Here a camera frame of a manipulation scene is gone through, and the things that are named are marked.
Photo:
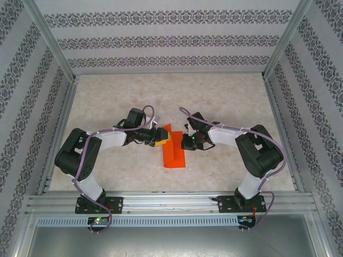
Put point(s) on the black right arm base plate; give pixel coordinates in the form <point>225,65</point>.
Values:
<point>227,204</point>

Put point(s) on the orange paper sheet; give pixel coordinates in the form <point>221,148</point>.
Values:
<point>174,155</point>

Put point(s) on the aluminium mounting rail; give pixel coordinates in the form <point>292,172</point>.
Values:
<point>171,199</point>

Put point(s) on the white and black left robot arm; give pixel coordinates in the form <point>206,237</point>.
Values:
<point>112,139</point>

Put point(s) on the aluminium frame bar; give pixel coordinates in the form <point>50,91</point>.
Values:
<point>321,235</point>
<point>24,235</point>

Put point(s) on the aluminium frame post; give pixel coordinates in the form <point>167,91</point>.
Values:
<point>52,40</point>
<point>284,40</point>

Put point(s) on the right controller board with LEDs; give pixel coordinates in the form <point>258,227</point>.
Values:
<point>245,220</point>

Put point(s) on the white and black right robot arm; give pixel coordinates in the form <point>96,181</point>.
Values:
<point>227,137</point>

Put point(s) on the controller board with leds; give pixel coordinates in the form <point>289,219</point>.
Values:
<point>245,220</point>
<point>97,220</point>

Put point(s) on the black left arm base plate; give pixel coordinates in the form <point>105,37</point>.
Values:
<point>115,204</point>

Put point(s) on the aluminium table side rail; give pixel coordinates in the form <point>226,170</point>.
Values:
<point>59,128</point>
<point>280,128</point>

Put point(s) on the left controller board with LEDs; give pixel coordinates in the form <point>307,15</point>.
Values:
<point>97,220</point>

